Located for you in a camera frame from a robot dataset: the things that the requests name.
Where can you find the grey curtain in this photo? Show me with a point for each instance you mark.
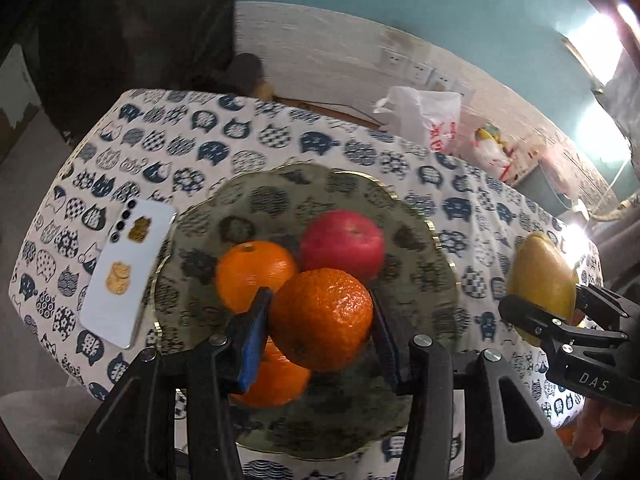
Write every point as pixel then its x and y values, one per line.
pixel 622 90

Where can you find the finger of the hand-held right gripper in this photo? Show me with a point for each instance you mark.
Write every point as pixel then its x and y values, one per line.
pixel 602 301
pixel 530 317

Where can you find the orange tangerine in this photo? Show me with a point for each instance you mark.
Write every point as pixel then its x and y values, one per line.
pixel 322 317
pixel 280 380
pixel 255 272

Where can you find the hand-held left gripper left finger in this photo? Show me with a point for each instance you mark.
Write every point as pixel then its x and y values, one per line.
pixel 252 345

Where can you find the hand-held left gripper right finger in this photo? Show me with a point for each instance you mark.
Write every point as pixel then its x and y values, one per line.
pixel 389 347

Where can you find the red and white bag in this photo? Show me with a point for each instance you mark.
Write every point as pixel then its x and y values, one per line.
pixel 492 155

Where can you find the cat print tablecloth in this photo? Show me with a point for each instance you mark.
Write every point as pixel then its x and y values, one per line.
pixel 150 160

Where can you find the pink plastic bag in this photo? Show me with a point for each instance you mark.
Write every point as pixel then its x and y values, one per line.
pixel 557 172

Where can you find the dark bin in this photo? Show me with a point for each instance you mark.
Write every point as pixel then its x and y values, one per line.
pixel 537 185

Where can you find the black cylinder device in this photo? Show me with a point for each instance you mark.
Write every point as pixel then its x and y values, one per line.
pixel 245 70

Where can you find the white wall socket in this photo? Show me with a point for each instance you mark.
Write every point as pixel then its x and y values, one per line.
pixel 441 80
pixel 394 57
pixel 418 71

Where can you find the person's right hand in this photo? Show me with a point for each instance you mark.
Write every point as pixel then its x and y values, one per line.
pixel 592 425

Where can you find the green glass plate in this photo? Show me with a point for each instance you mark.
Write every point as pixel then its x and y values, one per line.
pixel 420 280

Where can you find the red apple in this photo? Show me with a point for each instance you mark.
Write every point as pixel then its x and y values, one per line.
pixel 342 247

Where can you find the white phone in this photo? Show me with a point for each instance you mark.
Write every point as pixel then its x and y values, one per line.
pixel 130 270

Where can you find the white plastic bag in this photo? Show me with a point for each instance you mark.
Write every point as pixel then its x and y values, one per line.
pixel 425 110

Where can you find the dark cloth cover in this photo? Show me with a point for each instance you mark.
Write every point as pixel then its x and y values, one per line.
pixel 100 35

